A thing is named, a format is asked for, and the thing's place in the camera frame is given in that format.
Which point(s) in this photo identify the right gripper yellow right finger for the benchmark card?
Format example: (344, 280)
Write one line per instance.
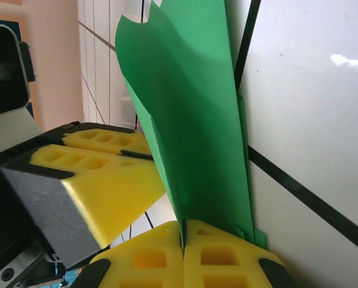
(194, 276)

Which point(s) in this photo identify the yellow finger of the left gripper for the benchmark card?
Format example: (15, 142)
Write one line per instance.
(128, 144)
(113, 195)

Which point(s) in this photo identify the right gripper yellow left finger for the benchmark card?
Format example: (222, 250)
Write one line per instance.
(173, 276)

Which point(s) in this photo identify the green square paper sheet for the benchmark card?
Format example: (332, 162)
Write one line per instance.
(191, 120)

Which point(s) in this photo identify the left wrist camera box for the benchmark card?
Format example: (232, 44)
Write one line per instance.
(1, 75)

